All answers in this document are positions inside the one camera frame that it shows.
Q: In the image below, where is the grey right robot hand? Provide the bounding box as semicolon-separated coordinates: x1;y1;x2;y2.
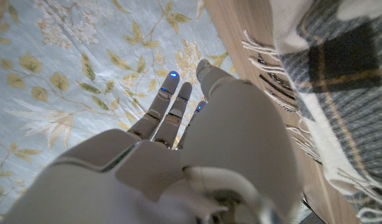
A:
1;58;304;224

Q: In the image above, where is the beige plaid fringed scarf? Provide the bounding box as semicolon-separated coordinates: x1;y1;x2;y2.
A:
242;0;382;224

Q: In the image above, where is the floral printed backdrop cloth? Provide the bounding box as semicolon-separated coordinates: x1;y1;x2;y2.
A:
0;0;238;218

